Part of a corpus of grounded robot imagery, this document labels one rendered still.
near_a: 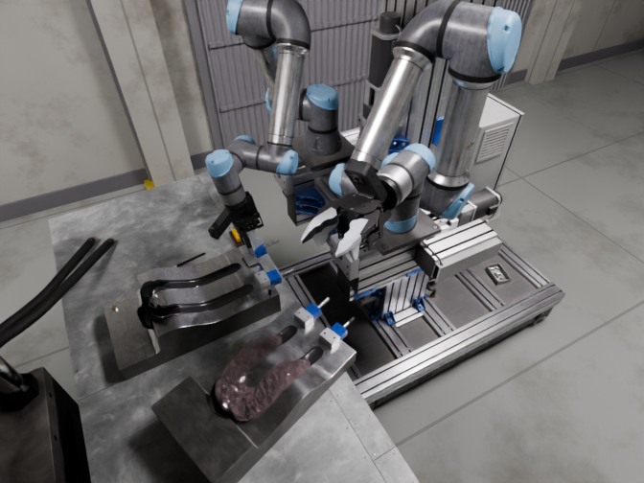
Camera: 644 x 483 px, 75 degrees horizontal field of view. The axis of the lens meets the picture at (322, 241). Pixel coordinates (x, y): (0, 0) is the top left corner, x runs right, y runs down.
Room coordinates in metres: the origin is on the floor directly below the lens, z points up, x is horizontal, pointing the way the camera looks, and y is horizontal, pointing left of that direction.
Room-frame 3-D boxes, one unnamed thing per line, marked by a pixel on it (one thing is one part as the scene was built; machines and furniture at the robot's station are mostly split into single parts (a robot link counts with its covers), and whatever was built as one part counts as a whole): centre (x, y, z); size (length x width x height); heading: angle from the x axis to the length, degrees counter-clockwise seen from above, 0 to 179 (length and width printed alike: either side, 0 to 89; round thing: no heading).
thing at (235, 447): (0.56, 0.16, 0.86); 0.50 x 0.26 x 0.11; 137
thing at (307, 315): (0.80, 0.02, 0.86); 0.13 x 0.05 x 0.05; 137
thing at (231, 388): (0.56, 0.17, 0.90); 0.26 x 0.18 x 0.08; 137
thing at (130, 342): (0.82, 0.42, 0.87); 0.50 x 0.26 x 0.14; 120
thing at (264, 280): (0.91, 0.15, 0.89); 0.13 x 0.05 x 0.05; 119
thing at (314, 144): (1.46, 0.00, 1.09); 0.15 x 0.15 x 0.10
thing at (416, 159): (0.73, -0.18, 1.43); 0.11 x 0.08 x 0.09; 143
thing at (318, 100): (1.47, 0.00, 1.20); 0.13 x 0.12 x 0.14; 72
